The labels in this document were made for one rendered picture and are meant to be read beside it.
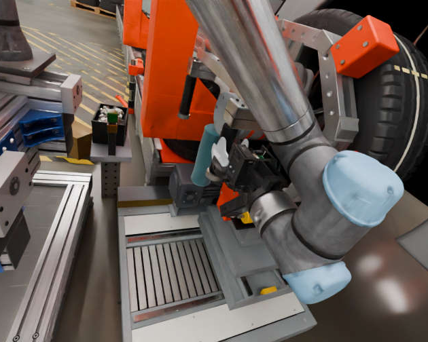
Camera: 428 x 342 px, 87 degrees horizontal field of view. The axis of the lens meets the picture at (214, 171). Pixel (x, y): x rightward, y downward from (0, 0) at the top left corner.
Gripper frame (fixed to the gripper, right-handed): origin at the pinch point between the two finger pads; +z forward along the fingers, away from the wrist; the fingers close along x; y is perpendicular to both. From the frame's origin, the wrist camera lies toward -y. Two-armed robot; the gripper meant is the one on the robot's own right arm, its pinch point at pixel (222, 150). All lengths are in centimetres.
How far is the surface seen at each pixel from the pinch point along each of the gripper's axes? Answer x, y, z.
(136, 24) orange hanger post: -2, -9, 249
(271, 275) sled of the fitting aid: -47, -69, -4
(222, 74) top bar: -1.5, 13.4, 14.8
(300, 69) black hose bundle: -11.7, 21.0, 0.1
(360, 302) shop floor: -106, -83, -24
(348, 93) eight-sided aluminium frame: -24.8, 19.0, -3.4
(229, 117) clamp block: 1.5, 8.9, -0.7
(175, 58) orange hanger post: 1, 6, 56
